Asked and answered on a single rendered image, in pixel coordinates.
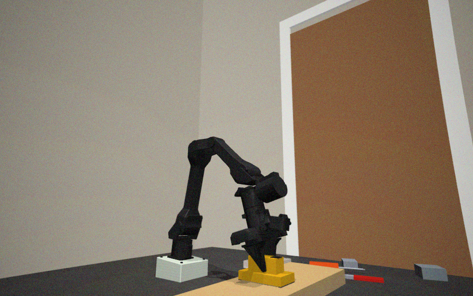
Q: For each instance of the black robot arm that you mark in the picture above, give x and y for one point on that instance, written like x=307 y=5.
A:
x=267 y=189

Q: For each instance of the orange-handled awl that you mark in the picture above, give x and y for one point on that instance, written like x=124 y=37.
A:
x=333 y=265

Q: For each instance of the tan panel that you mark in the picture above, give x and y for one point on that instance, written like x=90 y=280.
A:
x=309 y=280

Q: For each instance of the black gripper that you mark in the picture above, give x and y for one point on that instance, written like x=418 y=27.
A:
x=257 y=242

